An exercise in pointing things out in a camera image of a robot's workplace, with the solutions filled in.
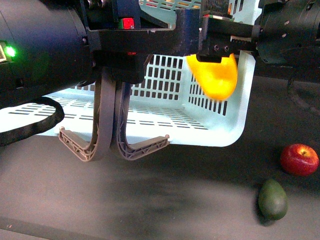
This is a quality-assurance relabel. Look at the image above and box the red apple on table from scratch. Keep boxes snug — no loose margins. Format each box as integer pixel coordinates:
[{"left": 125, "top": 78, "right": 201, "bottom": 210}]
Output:
[{"left": 280, "top": 143, "right": 320, "bottom": 177}]

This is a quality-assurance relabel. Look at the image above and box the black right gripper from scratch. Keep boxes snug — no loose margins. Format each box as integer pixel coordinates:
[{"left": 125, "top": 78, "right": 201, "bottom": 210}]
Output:
[{"left": 196, "top": 0, "right": 262, "bottom": 63}]

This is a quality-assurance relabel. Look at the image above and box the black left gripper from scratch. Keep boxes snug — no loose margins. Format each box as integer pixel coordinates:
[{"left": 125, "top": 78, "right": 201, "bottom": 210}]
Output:
[{"left": 80, "top": 0, "right": 200, "bottom": 84}]

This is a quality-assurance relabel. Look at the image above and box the black cable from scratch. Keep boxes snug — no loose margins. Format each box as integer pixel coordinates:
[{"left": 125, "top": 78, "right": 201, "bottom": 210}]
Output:
[{"left": 0, "top": 96, "right": 65, "bottom": 148}]

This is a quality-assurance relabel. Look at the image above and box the green avocado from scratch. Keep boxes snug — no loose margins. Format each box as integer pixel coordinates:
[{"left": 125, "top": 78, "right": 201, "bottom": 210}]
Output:
[{"left": 258, "top": 179, "right": 289, "bottom": 221}]

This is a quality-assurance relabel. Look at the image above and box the light blue plastic basket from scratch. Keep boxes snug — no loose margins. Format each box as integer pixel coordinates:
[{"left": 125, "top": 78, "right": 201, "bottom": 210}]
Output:
[{"left": 0, "top": 0, "right": 262, "bottom": 148}]

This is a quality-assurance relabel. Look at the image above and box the yellow mango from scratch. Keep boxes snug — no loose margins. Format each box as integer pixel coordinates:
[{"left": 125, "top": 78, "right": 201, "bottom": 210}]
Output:
[{"left": 186, "top": 53, "right": 238, "bottom": 101}]

